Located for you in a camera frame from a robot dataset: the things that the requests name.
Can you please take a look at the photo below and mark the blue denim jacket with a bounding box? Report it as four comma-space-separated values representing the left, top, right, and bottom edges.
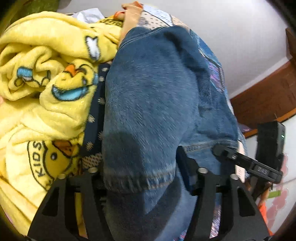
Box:
101, 25, 240, 241

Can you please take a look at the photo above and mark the orange sleeve forearm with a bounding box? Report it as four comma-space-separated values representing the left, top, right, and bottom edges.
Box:
257, 189, 269, 224

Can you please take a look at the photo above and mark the brown wooden door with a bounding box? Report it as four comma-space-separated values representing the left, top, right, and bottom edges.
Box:
231, 28, 295, 138

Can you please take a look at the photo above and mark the navy polka dot cloth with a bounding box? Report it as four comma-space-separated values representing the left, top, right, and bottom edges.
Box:
80, 62, 111, 170

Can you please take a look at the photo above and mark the yellow duck fleece blanket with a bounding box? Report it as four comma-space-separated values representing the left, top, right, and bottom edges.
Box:
1, 11, 122, 235

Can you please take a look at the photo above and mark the patchwork patterned bed quilt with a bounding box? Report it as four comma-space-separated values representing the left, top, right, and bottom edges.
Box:
136, 4, 249, 241

